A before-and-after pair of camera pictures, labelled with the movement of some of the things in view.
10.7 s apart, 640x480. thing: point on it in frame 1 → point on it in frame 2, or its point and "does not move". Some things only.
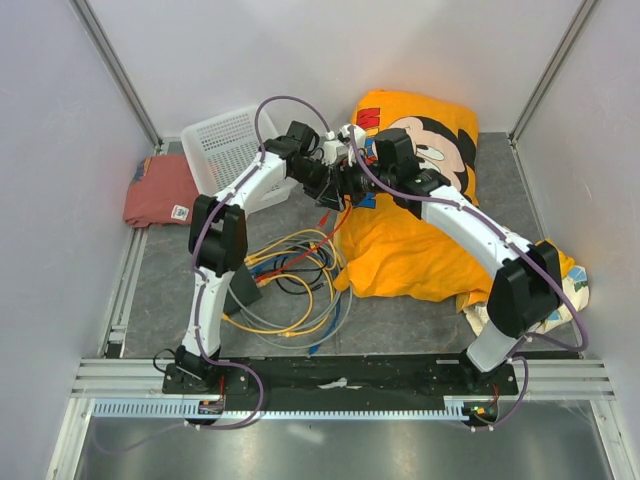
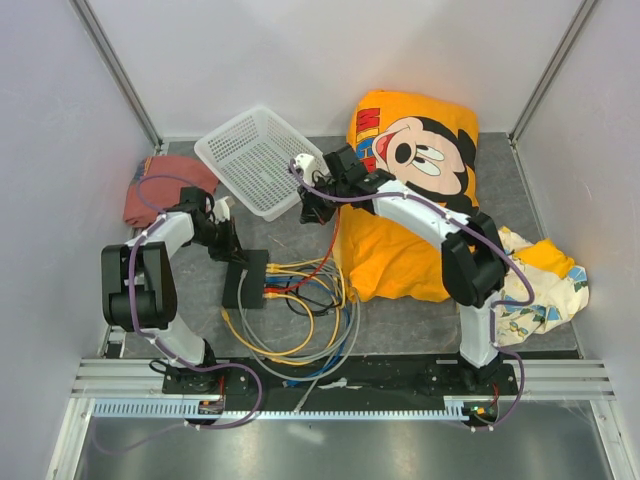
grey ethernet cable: x=317 y=323 → x=308 y=392
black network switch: x=243 y=288 does not move
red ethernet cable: x=321 y=222 → x=283 y=289
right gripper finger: x=356 y=197 → x=309 y=212
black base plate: x=358 y=379 does not move
